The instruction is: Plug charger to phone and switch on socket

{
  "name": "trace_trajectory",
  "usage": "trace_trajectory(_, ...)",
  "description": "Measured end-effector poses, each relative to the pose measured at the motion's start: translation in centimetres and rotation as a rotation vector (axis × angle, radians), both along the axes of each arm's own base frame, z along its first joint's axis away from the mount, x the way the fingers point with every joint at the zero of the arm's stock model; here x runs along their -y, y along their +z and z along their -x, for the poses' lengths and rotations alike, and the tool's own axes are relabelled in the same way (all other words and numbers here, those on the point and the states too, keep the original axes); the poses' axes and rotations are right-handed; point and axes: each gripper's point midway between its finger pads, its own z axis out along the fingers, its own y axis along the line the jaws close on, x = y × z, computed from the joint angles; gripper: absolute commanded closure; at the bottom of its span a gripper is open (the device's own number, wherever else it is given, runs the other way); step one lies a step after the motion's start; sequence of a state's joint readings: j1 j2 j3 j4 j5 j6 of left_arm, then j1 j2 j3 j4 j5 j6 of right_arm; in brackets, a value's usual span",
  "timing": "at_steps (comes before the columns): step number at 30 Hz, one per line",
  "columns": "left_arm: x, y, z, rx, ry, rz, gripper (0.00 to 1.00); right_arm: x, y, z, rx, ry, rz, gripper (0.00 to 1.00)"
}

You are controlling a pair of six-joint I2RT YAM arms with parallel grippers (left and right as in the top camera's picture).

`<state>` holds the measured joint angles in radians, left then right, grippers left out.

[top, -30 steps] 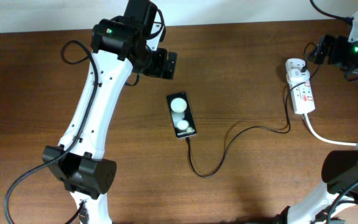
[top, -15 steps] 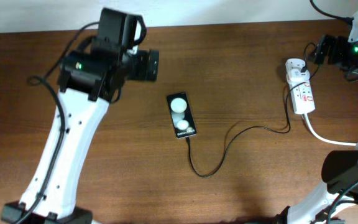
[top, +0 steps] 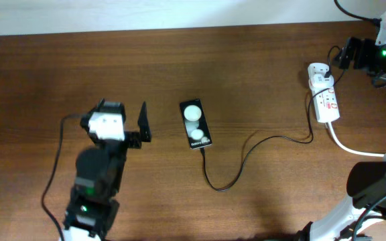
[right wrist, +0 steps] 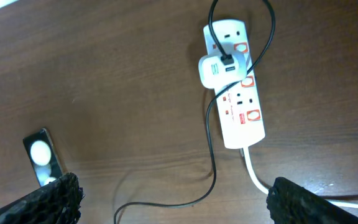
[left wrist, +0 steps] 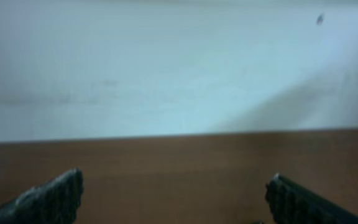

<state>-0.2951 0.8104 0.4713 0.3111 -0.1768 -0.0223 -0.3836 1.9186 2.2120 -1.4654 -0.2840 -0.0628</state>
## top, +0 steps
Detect black charging cable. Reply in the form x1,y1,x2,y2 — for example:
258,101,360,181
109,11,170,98
199,45,348,192

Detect black smartphone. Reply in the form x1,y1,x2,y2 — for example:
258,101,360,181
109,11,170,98
179,99,212,149

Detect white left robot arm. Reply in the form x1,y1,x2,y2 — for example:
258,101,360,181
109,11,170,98
59,99,151,240

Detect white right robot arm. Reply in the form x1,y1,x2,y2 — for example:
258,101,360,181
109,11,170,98
293,37,386,240

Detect white USB charger adapter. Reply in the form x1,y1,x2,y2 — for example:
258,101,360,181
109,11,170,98
309,73,334,91

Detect white power strip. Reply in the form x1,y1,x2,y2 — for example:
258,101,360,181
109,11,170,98
308,63,340,123

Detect white power strip cord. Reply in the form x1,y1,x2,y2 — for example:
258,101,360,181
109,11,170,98
325,120,386,158

